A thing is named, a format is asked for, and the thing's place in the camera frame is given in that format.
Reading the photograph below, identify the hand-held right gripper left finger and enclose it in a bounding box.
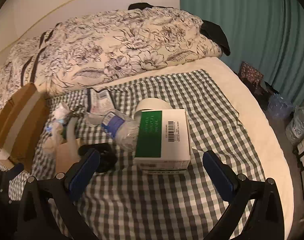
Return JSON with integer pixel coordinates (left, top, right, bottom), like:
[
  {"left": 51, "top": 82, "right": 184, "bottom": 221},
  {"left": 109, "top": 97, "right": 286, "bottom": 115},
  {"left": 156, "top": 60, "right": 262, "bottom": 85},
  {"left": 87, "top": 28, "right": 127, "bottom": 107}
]
[{"left": 17, "top": 148, "right": 101, "bottom": 240}]

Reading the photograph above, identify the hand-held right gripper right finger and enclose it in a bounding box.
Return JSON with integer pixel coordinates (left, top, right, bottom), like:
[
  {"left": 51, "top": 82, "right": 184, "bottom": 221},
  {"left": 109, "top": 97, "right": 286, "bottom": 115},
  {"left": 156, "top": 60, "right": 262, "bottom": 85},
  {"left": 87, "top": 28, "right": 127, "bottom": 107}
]
[{"left": 202, "top": 150, "right": 285, "bottom": 240}]

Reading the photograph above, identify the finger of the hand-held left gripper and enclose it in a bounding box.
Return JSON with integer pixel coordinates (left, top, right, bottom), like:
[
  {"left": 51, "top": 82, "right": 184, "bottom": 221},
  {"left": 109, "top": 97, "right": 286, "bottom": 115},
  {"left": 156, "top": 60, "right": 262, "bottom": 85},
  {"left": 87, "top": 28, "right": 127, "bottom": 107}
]
[{"left": 5, "top": 163, "right": 25, "bottom": 178}]

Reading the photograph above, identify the dark transparent cup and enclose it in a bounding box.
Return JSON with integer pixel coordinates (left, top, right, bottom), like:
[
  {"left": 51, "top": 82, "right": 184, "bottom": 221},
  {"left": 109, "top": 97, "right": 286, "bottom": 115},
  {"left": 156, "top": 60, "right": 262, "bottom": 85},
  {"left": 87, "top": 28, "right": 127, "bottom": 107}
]
[{"left": 78, "top": 142, "right": 117, "bottom": 173}]

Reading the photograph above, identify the brown cardboard box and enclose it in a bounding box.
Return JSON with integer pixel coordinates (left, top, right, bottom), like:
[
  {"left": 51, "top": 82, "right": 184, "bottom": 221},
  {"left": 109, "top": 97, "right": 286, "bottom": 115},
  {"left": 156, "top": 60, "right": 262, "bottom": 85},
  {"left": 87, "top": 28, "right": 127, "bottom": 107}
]
[{"left": 0, "top": 82, "right": 51, "bottom": 173}]

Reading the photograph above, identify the white tissue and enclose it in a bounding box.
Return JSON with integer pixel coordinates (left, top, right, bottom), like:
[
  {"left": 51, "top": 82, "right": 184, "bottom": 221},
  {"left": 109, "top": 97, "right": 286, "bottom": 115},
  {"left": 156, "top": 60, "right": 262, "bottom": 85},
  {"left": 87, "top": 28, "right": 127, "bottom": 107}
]
[{"left": 52, "top": 102, "right": 71, "bottom": 127}]

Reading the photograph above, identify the green and white carton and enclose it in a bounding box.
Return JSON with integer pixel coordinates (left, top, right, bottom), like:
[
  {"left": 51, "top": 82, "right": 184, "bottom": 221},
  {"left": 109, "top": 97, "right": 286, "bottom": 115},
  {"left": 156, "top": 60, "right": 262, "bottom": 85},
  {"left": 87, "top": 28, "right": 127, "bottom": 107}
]
[{"left": 134, "top": 109, "right": 192, "bottom": 175}]

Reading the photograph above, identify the crushed blue label plastic bottle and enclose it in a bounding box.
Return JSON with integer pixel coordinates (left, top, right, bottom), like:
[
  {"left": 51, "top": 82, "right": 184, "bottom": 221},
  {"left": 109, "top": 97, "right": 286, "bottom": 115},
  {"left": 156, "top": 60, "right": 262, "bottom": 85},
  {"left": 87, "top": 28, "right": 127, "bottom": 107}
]
[{"left": 101, "top": 109, "right": 140, "bottom": 152}]

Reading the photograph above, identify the bunch of keys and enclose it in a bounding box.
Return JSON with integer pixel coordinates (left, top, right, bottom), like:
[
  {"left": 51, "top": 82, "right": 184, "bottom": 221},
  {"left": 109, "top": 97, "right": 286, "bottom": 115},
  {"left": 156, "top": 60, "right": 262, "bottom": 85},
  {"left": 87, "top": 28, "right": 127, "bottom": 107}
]
[{"left": 68, "top": 107, "right": 89, "bottom": 119}]

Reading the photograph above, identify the printed plastic packet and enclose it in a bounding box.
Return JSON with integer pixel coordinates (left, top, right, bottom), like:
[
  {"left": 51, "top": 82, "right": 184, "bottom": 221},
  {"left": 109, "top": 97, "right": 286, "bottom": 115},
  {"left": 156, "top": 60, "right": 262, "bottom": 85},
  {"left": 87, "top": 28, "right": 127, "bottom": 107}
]
[{"left": 87, "top": 88, "right": 116, "bottom": 114}]

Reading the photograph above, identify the grey checkered blanket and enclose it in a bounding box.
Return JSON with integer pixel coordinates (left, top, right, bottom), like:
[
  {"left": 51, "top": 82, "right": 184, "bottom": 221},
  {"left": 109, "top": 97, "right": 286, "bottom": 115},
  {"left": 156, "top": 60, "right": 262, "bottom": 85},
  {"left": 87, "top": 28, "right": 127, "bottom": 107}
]
[{"left": 7, "top": 69, "right": 265, "bottom": 240}]

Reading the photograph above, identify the dark bag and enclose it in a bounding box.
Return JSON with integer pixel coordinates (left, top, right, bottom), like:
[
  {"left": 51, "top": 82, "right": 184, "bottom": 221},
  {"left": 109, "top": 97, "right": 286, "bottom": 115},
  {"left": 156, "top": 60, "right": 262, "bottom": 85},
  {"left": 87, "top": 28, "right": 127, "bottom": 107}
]
[{"left": 253, "top": 81, "right": 280, "bottom": 110}]

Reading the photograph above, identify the white paper roll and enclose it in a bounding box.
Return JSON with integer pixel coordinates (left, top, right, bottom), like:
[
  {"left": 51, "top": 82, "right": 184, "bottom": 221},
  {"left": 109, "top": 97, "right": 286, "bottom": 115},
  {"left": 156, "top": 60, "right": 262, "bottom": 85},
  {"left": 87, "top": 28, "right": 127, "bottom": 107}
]
[{"left": 135, "top": 98, "right": 172, "bottom": 120}]

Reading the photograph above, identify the floral fabric bag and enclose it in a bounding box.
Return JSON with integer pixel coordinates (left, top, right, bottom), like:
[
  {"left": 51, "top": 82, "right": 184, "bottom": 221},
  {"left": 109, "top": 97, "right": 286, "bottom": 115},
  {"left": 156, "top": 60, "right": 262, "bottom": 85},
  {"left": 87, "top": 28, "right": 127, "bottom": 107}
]
[{"left": 238, "top": 61, "right": 265, "bottom": 90}]

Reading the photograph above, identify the floral print duvet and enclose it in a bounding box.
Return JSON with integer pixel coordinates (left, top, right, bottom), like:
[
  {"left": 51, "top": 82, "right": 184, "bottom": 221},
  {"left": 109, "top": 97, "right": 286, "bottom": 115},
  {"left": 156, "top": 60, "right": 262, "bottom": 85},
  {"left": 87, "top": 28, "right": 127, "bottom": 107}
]
[{"left": 0, "top": 6, "right": 222, "bottom": 109}]

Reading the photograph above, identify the black cloth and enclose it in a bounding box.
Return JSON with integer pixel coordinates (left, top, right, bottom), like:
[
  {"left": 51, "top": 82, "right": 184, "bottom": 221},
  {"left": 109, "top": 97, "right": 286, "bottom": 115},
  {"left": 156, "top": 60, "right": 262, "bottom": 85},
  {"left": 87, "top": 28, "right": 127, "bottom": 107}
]
[
  {"left": 199, "top": 19, "right": 231, "bottom": 56},
  {"left": 128, "top": 2, "right": 155, "bottom": 11}
]

